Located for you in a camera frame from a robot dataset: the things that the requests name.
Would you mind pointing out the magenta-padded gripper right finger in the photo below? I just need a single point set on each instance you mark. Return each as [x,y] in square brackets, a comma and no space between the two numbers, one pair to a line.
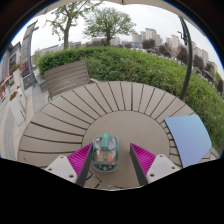
[145,158]

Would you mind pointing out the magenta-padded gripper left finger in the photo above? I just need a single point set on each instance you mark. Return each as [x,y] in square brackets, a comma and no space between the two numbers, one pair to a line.
[78,160]

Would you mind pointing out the transparent green computer mouse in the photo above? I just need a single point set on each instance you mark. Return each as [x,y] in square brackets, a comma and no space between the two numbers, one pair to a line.
[105,153]

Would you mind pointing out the blue mouse pad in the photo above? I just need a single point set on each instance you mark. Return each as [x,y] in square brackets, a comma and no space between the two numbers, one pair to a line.
[190,140]

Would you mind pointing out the white flower planter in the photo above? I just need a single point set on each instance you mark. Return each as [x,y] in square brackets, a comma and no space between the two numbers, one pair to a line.
[16,108]

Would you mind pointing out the slatted wooden chair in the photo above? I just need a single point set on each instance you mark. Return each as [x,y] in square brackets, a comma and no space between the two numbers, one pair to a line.
[66,78]

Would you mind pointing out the green hedge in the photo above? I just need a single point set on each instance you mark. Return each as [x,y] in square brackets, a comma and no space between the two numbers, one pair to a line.
[140,66]

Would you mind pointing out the black curved umbrella pole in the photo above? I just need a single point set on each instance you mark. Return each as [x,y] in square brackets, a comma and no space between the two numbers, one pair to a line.
[189,56]

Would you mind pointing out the dark tall sign pillar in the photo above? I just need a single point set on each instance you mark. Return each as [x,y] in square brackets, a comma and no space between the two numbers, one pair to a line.
[27,50]

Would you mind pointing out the distant apartment buildings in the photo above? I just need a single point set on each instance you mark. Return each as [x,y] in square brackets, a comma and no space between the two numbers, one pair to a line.
[150,35]

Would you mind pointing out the thin sparse tree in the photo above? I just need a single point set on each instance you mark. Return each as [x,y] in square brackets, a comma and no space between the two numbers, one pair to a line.
[66,25]

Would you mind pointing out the round leafy tree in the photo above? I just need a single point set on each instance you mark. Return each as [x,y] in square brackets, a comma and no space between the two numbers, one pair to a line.
[108,23]

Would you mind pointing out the beige umbrella canopy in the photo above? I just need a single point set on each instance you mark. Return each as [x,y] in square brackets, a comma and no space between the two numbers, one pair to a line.
[140,2]

